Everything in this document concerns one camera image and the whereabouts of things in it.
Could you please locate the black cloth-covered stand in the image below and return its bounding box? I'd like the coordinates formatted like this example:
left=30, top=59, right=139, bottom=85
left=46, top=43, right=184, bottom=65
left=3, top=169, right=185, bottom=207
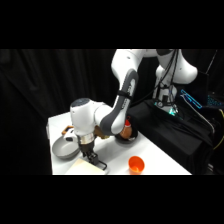
left=124, top=98, right=215, bottom=176

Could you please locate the orange cup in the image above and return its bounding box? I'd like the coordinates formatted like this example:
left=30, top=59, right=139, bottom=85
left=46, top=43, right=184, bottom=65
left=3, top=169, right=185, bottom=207
left=128, top=155, right=146, bottom=175

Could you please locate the tan wrist bracket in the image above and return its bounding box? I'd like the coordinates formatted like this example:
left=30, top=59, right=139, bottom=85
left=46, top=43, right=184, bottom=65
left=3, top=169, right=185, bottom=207
left=94, top=127, right=112, bottom=140

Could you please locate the black bowl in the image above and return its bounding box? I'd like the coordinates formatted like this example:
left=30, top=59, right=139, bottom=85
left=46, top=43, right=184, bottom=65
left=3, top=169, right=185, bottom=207
left=114, top=126, right=139, bottom=145

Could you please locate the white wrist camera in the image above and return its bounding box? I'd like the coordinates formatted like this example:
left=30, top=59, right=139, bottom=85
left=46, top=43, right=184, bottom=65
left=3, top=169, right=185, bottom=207
left=62, top=128, right=77, bottom=143

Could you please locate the yellow cable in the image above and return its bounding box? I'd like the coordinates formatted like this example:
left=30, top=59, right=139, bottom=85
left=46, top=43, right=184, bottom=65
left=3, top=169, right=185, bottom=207
left=212, top=109, right=224, bottom=152

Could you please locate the large grey bowl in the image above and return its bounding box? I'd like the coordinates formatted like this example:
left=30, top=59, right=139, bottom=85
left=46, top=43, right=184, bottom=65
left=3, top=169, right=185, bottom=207
left=51, top=135, right=81, bottom=160

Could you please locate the green base light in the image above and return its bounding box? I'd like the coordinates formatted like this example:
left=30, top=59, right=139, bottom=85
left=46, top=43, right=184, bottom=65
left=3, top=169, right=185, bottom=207
left=167, top=107, right=180, bottom=117

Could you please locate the blue lit frame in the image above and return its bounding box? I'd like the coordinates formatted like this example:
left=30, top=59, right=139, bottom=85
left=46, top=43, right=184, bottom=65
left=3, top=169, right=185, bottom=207
left=180, top=88, right=204, bottom=110

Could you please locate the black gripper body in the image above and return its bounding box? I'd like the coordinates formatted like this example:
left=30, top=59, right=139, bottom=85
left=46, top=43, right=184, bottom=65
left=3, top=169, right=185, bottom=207
left=78, top=139, right=97, bottom=158

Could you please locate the black curtain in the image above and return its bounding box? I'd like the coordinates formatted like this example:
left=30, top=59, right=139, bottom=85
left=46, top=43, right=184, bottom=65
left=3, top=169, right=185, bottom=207
left=0, top=49, right=224, bottom=176

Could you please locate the dark monitor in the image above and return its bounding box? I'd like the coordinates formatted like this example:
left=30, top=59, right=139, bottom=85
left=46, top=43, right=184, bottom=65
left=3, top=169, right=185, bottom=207
left=195, top=70, right=224, bottom=105

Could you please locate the brown bottle with red cap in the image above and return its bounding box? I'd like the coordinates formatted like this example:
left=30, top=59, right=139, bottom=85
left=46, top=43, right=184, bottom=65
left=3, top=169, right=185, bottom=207
left=119, top=115, right=133, bottom=139

